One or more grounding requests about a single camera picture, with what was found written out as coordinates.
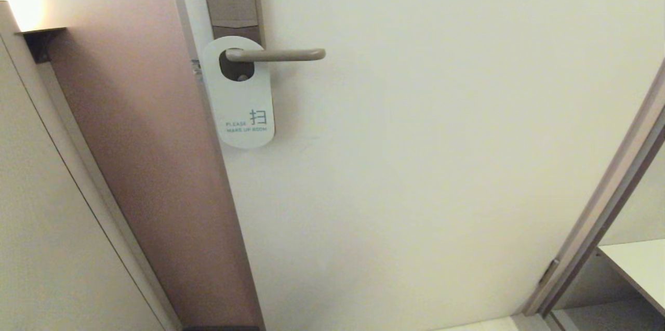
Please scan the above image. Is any wall lamp with shelf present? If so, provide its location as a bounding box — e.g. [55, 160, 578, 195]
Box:
[16, 28, 67, 64]

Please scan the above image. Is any white shelf board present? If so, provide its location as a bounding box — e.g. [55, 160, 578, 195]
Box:
[597, 239, 665, 316]

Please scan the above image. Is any beige metal door handle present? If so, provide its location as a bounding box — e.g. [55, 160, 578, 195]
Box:
[226, 48, 327, 63]

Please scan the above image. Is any blue door hanger sign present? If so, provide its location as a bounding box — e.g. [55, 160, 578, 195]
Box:
[202, 36, 275, 150]

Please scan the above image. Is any white room door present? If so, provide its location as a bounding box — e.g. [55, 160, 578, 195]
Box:
[166, 0, 665, 331]

